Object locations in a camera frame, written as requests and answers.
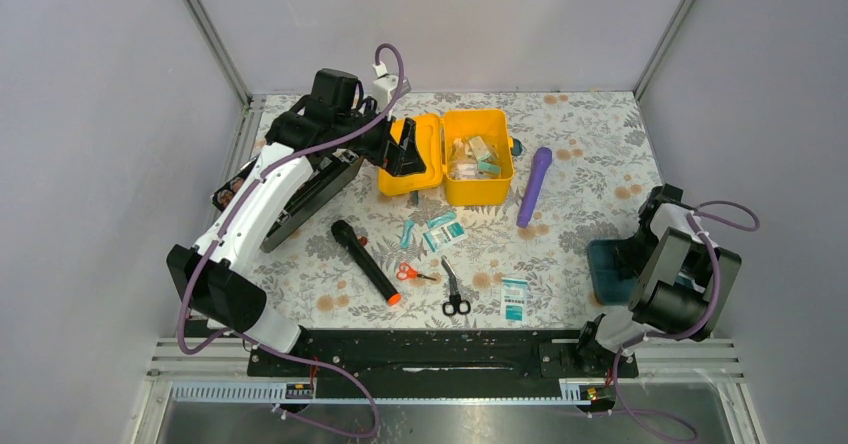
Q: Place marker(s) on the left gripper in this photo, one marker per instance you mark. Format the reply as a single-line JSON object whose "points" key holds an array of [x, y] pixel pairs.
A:
{"points": [[399, 158]]}

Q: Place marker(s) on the small teal item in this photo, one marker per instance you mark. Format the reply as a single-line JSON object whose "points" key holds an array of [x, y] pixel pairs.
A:
{"points": [[407, 234]]}

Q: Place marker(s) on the yellow plastic kit box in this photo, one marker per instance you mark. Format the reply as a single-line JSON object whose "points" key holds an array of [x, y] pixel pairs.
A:
{"points": [[435, 134]]}

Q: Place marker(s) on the boxed bandage pack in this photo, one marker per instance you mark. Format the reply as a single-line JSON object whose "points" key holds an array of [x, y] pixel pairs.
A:
{"points": [[480, 148]]}

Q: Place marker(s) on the teal plastic tray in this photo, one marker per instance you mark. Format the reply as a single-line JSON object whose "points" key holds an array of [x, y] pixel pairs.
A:
{"points": [[615, 266]]}

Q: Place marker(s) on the white blue medicine packet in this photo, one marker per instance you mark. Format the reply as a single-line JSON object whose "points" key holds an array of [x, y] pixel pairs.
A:
{"points": [[461, 171]]}

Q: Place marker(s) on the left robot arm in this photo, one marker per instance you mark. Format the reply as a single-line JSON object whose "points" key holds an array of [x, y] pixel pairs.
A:
{"points": [[210, 276]]}

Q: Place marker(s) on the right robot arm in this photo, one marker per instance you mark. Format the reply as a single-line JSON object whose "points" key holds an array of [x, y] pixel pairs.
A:
{"points": [[669, 280]]}

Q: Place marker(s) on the black poker chip case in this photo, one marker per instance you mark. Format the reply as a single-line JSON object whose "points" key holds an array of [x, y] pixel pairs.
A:
{"points": [[334, 173]]}

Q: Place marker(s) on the black flashlight orange tip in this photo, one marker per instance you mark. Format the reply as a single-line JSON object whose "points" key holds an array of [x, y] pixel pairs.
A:
{"points": [[345, 235]]}

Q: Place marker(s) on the teal gauze packet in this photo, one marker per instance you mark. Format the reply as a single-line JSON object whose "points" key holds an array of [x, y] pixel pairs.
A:
{"points": [[444, 231]]}

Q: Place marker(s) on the purple cylindrical tube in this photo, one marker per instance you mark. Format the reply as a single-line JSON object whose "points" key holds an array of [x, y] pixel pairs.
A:
{"points": [[541, 162]]}

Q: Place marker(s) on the black bandage shears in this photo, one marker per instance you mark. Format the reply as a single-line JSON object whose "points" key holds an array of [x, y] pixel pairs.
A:
{"points": [[455, 303]]}

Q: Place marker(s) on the teal dressing packet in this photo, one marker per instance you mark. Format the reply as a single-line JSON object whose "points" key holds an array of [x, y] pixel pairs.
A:
{"points": [[514, 295]]}

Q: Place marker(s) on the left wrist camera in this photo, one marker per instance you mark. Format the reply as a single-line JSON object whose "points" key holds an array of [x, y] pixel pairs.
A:
{"points": [[386, 86]]}

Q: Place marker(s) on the orange handled small scissors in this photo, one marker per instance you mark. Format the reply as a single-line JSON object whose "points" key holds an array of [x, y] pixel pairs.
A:
{"points": [[406, 272]]}

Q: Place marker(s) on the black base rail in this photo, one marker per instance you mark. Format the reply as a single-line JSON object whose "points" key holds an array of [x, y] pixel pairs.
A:
{"points": [[457, 364]]}

